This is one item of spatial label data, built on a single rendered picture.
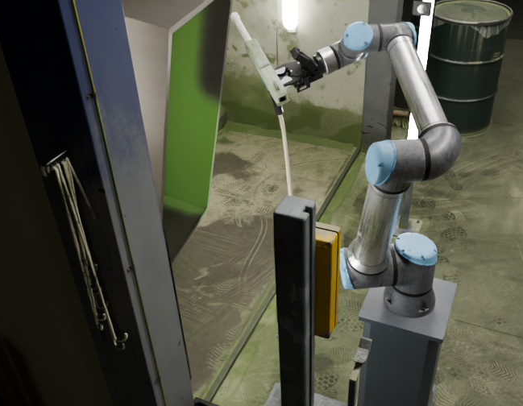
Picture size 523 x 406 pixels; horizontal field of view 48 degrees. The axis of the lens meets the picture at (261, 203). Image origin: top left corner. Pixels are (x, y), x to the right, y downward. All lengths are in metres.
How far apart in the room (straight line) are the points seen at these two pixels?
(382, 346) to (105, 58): 1.51
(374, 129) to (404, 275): 2.32
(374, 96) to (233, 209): 1.27
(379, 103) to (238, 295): 1.79
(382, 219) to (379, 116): 2.53
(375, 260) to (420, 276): 0.21
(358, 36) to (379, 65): 2.11
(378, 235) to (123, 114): 0.89
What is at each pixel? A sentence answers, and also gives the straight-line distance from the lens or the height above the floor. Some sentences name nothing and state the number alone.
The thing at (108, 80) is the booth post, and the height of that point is 1.75.
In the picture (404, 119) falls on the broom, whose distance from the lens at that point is 4.79.
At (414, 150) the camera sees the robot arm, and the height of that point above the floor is 1.44.
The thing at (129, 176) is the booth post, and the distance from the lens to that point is 1.38.
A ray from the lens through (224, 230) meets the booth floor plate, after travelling 3.58.
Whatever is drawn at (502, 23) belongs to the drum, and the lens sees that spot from 4.51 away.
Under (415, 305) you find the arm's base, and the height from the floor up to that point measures 0.69.
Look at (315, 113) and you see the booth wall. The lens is 4.38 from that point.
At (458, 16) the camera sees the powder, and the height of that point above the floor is 0.86.
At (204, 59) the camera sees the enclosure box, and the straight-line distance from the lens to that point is 2.63.
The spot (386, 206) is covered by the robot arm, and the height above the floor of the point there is 1.25.
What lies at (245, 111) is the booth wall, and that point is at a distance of 4.62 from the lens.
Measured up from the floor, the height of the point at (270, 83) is 1.43.
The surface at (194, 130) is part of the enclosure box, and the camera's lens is 2.81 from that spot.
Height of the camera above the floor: 2.22
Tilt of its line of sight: 35 degrees down
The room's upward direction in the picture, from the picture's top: 3 degrees counter-clockwise
